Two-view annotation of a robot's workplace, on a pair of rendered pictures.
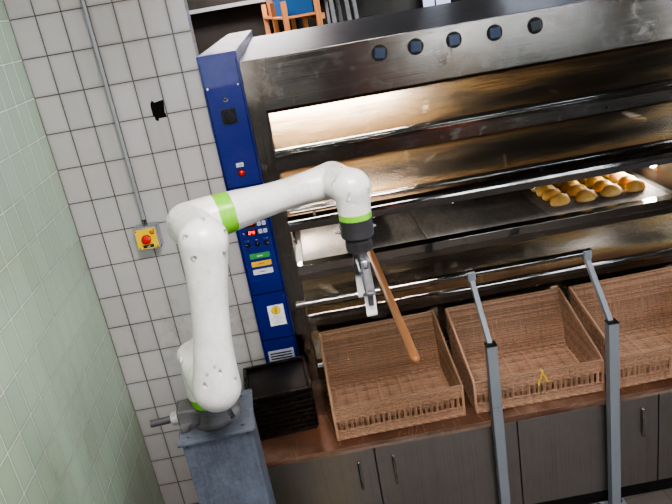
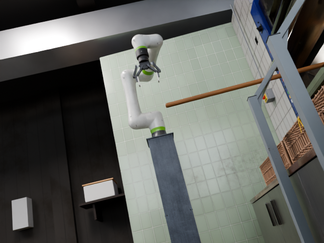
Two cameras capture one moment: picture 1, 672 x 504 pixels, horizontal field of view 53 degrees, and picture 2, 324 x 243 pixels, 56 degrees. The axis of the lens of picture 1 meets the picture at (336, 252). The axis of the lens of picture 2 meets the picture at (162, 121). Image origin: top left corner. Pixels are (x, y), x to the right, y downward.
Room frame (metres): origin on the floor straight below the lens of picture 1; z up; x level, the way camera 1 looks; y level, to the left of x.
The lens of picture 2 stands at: (1.88, -1.94, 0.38)
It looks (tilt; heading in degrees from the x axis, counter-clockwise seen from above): 22 degrees up; 93
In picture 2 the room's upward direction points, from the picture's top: 14 degrees counter-clockwise
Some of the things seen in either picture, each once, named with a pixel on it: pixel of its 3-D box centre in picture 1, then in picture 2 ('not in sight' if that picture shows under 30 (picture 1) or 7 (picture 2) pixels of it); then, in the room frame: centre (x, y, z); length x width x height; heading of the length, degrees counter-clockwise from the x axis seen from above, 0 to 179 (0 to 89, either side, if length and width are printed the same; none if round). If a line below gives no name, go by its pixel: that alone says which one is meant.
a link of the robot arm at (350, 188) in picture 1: (350, 192); (140, 43); (1.79, -0.07, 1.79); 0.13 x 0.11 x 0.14; 21
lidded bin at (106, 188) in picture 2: not in sight; (101, 192); (0.56, 2.49, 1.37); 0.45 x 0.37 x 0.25; 5
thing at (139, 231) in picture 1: (148, 236); (268, 96); (2.79, 0.78, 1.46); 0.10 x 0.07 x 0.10; 91
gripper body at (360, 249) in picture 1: (360, 252); (144, 63); (1.78, -0.07, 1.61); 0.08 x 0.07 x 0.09; 5
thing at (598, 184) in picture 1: (575, 178); not in sight; (3.32, -1.29, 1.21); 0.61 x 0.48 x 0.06; 1
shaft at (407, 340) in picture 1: (374, 262); (297, 71); (2.70, -0.16, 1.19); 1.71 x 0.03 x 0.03; 2
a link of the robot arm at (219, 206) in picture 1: (199, 221); (146, 73); (1.75, 0.35, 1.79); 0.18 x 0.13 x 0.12; 111
